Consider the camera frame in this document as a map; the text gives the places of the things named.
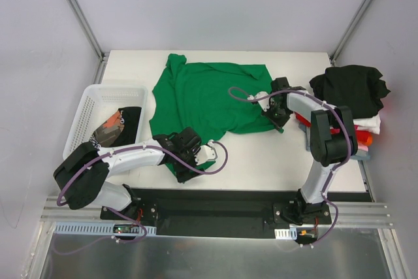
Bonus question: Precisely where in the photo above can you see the aluminium frame post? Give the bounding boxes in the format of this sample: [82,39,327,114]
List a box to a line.
[329,0,375,66]
[48,0,108,61]

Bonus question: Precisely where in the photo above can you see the aluminium front rail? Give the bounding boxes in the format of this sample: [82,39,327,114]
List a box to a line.
[40,197,394,229]

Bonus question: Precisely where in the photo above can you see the right aluminium frame post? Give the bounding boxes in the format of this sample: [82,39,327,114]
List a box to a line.
[329,0,375,66]

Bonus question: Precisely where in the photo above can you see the folded black t shirt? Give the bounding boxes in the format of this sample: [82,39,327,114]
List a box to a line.
[310,65,390,119]

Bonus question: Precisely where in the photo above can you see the green t shirt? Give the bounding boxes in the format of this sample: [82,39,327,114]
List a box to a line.
[148,52,278,175]

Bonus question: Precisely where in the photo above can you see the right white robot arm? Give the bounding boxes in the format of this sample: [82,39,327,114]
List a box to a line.
[255,77,358,225]

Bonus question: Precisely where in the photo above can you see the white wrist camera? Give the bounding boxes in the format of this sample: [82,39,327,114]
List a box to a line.
[247,91,270,112]
[195,140,217,165]

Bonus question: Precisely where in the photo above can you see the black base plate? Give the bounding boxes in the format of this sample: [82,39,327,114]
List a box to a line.
[97,188,340,237]

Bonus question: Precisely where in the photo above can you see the folded red t shirt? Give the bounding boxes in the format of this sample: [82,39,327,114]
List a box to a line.
[355,130,373,146]

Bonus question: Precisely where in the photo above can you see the white plastic laundry basket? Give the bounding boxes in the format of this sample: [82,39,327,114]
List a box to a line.
[63,84,148,159]

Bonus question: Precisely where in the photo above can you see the folded pink t shirt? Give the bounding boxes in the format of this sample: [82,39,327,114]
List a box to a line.
[357,142,369,152]

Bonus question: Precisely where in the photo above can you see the left aluminium frame post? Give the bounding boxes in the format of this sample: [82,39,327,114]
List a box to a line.
[48,0,108,61]

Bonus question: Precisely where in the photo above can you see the folded light blue t shirt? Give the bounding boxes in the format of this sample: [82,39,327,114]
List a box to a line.
[299,123,370,161]

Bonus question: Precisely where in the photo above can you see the folded white t shirt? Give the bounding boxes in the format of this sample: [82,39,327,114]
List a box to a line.
[353,114,381,135]

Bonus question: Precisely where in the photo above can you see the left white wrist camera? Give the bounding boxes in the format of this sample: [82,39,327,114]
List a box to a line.
[195,140,217,165]

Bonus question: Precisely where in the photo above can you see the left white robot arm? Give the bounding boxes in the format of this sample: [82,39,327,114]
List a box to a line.
[53,127,202,220]

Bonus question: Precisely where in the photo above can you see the black t shirt in basket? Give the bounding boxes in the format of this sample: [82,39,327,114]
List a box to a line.
[89,107,142,148]

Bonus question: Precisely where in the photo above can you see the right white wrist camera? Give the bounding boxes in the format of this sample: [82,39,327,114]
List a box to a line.
[247,91,270,112]

